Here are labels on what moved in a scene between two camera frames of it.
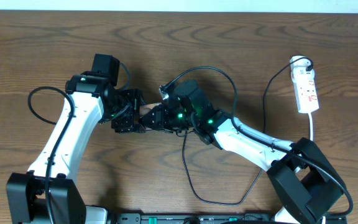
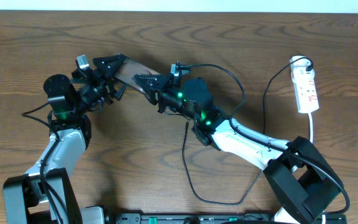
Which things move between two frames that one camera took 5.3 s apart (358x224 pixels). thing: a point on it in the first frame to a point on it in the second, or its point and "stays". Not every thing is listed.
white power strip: x=304 y=85 stays
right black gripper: x=160 y=117 to x=156 y=92
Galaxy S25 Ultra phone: x=143 y=109 to x=130 y=68
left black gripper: x=127 y=123 to x=104 y=86
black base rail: x=208 y=218 stays
